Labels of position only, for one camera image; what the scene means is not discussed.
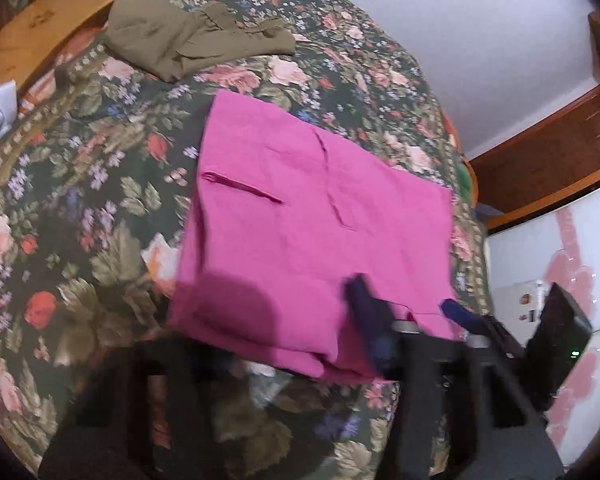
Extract olive green pants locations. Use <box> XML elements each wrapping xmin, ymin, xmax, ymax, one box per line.
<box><xmin>102</xmin><ymin>0</ymin><xmax>297</xmax><ymax>83</ymax></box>

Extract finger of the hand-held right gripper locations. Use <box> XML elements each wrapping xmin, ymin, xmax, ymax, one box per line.
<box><xmin>440</xmin><ymin>298</ymin><xmax>527</xmax><ymax>362</ymax></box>

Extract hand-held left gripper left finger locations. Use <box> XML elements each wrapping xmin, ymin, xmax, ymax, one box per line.
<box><xmin>39</xmin><ymin>337</ymin><xmax>253</xmax><ymax>480</ymax></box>

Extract pink pants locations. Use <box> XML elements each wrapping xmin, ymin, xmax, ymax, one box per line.
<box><xmin>167</xmin><ymin>89</ymin><xmax>458</xmax><ymax>386</ymax></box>

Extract wooden lap board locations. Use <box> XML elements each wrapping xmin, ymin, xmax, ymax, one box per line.
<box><xmin>0</xmin><ymin>0</ymin><xmax>141</xmax><ymax>96</ymax></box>

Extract floral bed blanket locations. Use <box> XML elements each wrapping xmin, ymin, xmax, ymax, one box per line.
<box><xmin>0</xmin><ymin>0</ymin><xmax>491</xmax><ymax>480</ymax></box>

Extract white wardrobe door pink decals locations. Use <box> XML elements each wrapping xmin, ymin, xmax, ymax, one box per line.
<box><xmin>482</xmin><ymin>170</ymin><xmax>600</xmax><ymax>461</ymax></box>

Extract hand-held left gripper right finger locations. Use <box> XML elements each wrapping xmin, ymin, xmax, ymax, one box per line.
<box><xmin>344</xmin><ymin>273</ymin><xmax>567</xmax><ymax>480</ymax></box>

